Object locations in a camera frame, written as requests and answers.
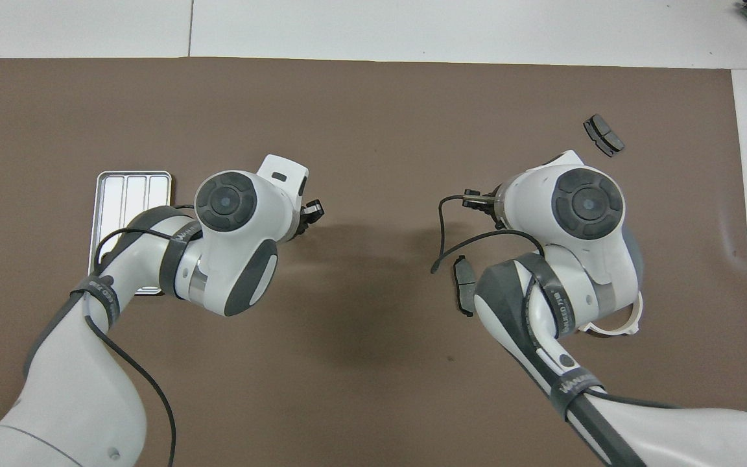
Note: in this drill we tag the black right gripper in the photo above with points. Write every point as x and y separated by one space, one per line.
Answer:
498 207

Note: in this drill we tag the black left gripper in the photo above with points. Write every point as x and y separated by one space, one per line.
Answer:
300 227

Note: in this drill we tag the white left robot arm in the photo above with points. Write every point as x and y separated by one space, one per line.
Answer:
231 246

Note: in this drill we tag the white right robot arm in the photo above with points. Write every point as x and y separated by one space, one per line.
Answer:
581 214

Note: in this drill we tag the silver metal tray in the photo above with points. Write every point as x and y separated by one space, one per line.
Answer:
127 194

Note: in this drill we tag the long dark brake pad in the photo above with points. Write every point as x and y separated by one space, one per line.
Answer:
462 279

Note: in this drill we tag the brown table mat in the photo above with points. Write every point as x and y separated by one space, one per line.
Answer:
373 130

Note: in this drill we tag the grooved dark brake pad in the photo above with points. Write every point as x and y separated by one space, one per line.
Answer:
604 135

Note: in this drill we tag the white curved plastic bracket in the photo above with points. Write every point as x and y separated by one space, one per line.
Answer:
607 332

